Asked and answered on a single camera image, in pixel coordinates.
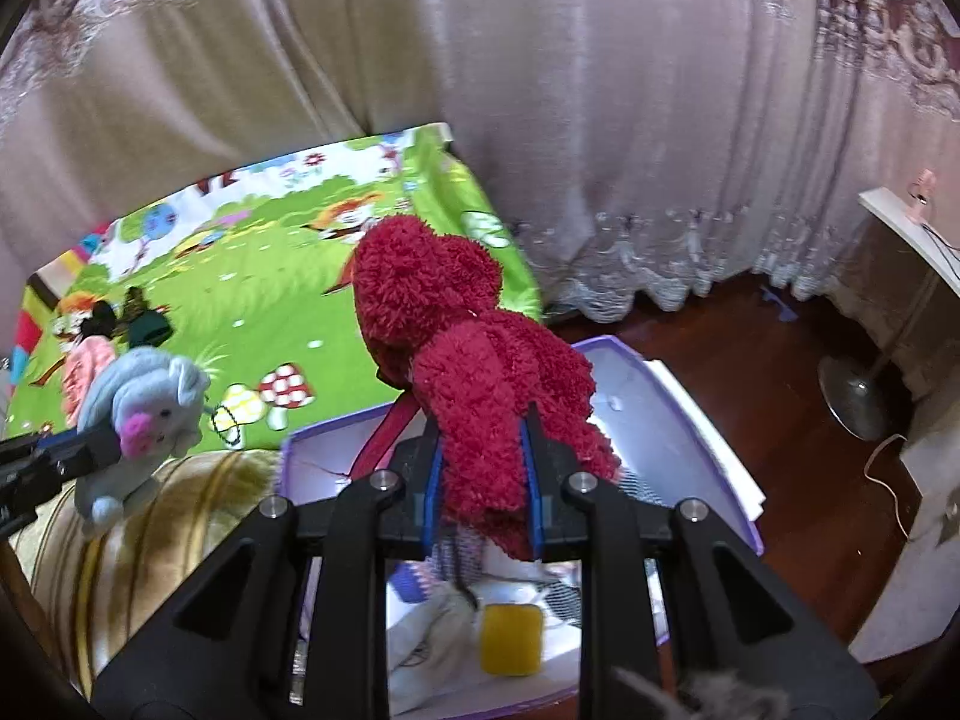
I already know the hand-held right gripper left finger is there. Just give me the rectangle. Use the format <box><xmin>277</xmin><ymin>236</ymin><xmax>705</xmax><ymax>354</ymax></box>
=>
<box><xmin>90</xmin><ymin>412</ymin><xmax>443</xmax><ymax>720</ymax></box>

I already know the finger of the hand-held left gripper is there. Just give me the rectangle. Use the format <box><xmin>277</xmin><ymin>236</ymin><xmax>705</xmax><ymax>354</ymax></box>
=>
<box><xmin>122</xmin><ymin>475</ymin><xmax>164</xmax><ymax>512</ymax></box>
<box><xmin>37</xmin><ymin>424</ymin><xmax>122</xmax><ymax>486</ymax></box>

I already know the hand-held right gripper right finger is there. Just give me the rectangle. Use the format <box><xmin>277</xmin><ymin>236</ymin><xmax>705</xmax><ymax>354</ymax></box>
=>
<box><xmin>521</xmin><ymin>405</ymin><xmax>878</xmax><ymax>720</ymax></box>

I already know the light blue plush toy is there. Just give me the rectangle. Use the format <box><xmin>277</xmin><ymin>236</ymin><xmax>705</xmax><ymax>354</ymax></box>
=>
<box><xmin>73</xmin><ymin>347</ymin><xmax>212</xmax><ymax>537</ymax></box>

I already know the purple box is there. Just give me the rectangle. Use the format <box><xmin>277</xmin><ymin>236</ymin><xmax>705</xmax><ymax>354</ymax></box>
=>
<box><xmin>279</xmin><ymin>336</ymin><xmax>766</xmax><ymax>717</ymax></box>

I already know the red plush toy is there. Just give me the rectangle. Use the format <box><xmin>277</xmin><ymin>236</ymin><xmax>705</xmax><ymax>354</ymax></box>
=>
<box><xmin>351</xmin><ymin>214</ymin><xmax>623</xmax><ymax>562</ymax></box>

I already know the black soft item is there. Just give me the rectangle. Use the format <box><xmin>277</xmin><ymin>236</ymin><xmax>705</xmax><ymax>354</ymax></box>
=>
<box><xmin>77</xmin><ymin>300</ymin><xmax>125</xmax><ymax>342</ymax></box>
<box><xmin>124</xmin><ymin>286</ymin><xmax>173</xmax><ymax>347</ymax></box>

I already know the yellow soft block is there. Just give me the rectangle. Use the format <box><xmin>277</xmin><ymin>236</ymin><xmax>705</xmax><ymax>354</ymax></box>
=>
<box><xmin>480</xmin><ymin>604</ymin><xmax>545</xmax><ymax>678</ymax></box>

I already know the checkered cloth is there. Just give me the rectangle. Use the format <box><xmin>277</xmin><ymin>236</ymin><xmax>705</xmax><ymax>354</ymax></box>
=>
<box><xmin>430</xmin><ymin>525</ymin><xmax>490</xmax><ymax>587</ymax></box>

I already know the pink patterned cloth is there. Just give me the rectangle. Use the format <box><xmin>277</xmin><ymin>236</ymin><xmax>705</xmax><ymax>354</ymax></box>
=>
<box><xmin>62</xmin><ymin>334</ymin><xmax>119</xmax><ymax>422</ymax></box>

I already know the white cloth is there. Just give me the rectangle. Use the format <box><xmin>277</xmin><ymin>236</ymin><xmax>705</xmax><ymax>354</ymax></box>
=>
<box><xmin>388</xmin><ymin>585</ymin><xmax>485</xmax><ymax>715</ymax></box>

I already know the white box lid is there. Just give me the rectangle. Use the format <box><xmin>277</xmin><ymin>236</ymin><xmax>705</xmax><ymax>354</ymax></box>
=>
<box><xmin>643</xmin><ymin>358</ymin><xmax>767</xmax><ymax>524</ymax></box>

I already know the green cartoon printed blanket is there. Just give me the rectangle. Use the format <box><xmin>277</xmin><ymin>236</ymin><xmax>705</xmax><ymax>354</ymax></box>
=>
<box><xmin>7</xmin><ymin>124</ymin><xmax>546</xmax><ymax>452</ymax></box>

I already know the grey fluff tuft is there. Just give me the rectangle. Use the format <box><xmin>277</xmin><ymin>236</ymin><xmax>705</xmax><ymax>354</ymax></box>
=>
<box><xmin>613</xmin><ymin>662</ymin><xmax>790</xmax><ymax>720</ymax></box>

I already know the metal floor stand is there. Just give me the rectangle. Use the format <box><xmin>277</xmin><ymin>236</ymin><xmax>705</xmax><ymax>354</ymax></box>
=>
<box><xmin>817</xmin><ymin>270</ymin><xmax>946</xmax><ymax>442</ymax></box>

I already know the white fabric cover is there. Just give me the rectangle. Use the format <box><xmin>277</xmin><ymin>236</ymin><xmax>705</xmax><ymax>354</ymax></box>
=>
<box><xmin>846</xmin><ymin>382</ymin><xmax>960</xmax><ymax>665</ymax></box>

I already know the beige embroidered curtain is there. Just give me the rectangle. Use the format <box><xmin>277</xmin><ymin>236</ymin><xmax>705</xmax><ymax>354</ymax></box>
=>
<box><xmin>0</xmin><ymin>0</ymin><xmax>960</xmax><ymax>323</ymax></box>

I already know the white table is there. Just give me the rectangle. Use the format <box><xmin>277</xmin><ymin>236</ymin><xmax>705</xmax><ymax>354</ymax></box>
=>
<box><xmin>857</xmin><ymin>186</ymin><xmax>960</xmax><ymax>297</ymax></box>

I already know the small pink device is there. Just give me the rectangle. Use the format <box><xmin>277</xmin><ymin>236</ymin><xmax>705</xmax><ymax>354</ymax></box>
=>
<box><xmin>906</xmin><ymin>169</ymin><xmax>940</xmax><ymax>224</ymax></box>

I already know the red strap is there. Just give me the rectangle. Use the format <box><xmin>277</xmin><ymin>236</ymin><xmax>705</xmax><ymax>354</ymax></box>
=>
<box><xmin>351</xmin><ymin>396</ymin><xmax>422</xmax><ymax>482</ymax></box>

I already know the white cable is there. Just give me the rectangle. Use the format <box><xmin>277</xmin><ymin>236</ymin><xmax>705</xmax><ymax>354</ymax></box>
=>
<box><xmin>862</xmin><ymin>431</ymin><xmax>925</xmax><ymax>541</ymax></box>

